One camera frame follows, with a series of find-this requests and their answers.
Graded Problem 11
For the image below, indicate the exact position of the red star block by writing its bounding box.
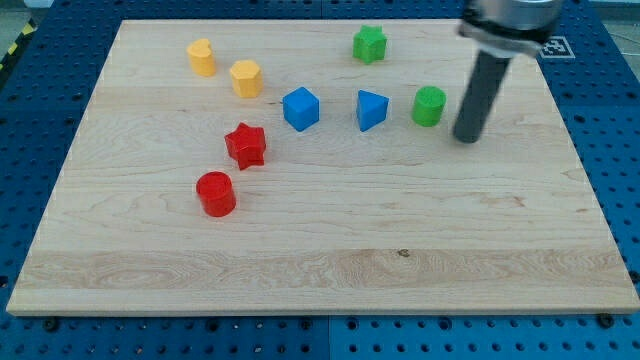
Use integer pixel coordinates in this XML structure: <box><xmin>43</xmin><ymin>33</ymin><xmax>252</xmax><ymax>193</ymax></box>
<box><xmin>224</xmin><ymin>122</ymin><xmax>266</xmax><ymax>170</ymax></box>

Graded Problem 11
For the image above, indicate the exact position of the green star block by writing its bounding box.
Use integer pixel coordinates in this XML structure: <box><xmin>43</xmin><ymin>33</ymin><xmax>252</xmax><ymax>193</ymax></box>
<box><xmin>352</xmin><ymin>25</ymin><xmax>387</xmax><ymax>64</ymax></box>

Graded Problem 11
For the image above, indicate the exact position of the blue cube block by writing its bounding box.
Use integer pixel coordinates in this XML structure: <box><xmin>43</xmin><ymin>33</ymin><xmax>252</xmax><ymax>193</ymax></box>
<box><xmin>282</xmin><ymin>87</ymin><xmax>320</xmax><ymax>132</ymax></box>

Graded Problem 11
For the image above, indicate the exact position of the blue triangle block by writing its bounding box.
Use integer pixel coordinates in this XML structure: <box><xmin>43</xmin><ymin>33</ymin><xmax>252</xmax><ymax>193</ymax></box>
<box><xmin>356</xmin><ymin>90</ymin><xmax>389</xmax><ymax>132</ymax></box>

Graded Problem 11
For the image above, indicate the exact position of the light wooden board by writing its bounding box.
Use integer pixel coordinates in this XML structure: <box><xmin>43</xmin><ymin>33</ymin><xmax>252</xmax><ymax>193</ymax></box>
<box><xmin>7</xmin><ymin>20</ymin><xmax>639</xmax><ymax>317</ymax></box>

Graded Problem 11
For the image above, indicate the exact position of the red cylinder block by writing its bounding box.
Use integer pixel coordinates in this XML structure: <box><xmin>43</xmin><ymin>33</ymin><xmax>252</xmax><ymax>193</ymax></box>
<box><xmin>196</xmin><ymin>171</ymin><xmax>236</xmax><ymax>217</ymax></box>

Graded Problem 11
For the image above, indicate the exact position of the yellow hexagon block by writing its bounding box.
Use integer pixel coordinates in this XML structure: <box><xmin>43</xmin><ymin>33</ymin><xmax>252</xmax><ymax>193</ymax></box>
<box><xmin>230</xmin><ymin>60</ymin><xmax>263</xmax><ymax>98</ymax></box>

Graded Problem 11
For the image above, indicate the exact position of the green cylinder block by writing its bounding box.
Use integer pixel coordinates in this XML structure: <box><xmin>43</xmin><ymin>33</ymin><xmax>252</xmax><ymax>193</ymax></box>
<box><xmin>411</xmin><ymin>86</ymin><xmax>446</xmax><ymax>127</ymax></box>

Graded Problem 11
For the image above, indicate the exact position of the yellow heart block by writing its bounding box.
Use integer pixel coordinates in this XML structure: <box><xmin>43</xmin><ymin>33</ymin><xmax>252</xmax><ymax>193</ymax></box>
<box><xmin>186</xmin><ymin>38</ymin><xmax>216</xmax><ymax>77</ymax></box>

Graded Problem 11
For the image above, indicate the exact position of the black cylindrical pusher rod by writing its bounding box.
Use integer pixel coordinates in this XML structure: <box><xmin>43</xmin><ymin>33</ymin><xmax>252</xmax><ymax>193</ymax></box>
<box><xmin>452</xmin><ymin>50</ymin><xmax>511</xmax><ymax>144</ymax></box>

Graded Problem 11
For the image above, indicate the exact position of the white fiducial marker tag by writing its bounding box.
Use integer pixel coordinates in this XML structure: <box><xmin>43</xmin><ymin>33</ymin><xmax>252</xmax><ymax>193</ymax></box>
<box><xmin>539</xmin><ymin>35</ymin><xmax>575</xmax><ymax>59</ymax></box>

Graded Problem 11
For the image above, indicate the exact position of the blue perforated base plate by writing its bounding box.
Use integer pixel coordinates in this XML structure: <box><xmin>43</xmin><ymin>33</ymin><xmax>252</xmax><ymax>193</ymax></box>
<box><xmin>1</xmin><ymin>1</ymin><xmax>639</xmax><ymax>359</ymax></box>

